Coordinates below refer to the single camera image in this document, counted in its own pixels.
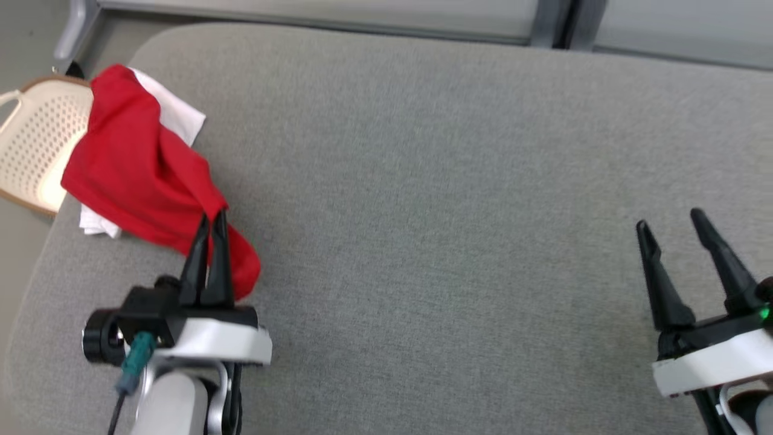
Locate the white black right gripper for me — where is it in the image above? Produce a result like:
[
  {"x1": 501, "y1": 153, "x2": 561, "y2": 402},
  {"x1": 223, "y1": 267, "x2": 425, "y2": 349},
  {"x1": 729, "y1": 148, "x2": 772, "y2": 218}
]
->
[{"x1": 635, "y1": 208, "x2": 773, "y2": 398}]

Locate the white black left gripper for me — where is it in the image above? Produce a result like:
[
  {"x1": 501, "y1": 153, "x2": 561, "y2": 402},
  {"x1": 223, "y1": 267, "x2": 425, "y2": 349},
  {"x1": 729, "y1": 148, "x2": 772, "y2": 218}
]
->
[{"x1": 83, "y1": 208, "x2": 273, "y2": 367}]

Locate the red Bulls 23 jersey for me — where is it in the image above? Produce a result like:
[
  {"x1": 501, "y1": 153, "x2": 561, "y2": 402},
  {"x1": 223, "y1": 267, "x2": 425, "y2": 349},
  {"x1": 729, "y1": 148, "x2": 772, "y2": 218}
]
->
[{"x1": 60, "y1": 63, "x2": 263, "y2": 302}]

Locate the beige perforated laundry basket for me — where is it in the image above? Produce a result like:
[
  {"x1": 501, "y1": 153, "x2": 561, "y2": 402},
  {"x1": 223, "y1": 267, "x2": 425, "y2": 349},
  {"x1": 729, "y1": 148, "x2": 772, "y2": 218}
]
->
[{"x1": 0, "y1": 75, "x2": 95, "y2": 218}]

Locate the grey fabric sofa seat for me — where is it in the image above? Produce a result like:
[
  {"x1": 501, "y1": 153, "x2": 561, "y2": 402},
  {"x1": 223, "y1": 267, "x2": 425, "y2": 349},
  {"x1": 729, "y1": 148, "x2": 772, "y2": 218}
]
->
[{"x1": 3, "y1": 22, "x2": 773, "y2": 435}]

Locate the grey partition corner leg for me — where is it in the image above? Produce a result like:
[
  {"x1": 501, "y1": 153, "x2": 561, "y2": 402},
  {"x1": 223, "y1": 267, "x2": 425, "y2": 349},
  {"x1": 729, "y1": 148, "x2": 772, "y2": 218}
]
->
[{"x1": 53, "y1": 0, "x2": 104, "y2": 62}]

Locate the black cable with teal plug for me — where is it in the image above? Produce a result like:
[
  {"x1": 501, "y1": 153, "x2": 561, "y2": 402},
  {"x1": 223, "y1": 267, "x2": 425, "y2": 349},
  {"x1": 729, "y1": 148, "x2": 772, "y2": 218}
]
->
[{"x1": 111, "y1": 330, "x2": 157, "y2": 435}]

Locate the grey partition base rail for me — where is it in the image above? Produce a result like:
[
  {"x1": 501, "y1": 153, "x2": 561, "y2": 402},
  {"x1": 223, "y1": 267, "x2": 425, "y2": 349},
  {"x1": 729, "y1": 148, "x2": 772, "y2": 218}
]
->
[{"x1": 95, "y1": 0, "x2": 539, "y2": 45}]

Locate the grey partition post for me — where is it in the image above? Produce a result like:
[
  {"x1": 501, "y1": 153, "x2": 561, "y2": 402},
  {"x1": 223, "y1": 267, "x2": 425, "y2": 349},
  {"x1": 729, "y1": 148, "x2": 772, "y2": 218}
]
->
[{"x1": 530, "y1": 0, "x2": 597, "y2": 50}]

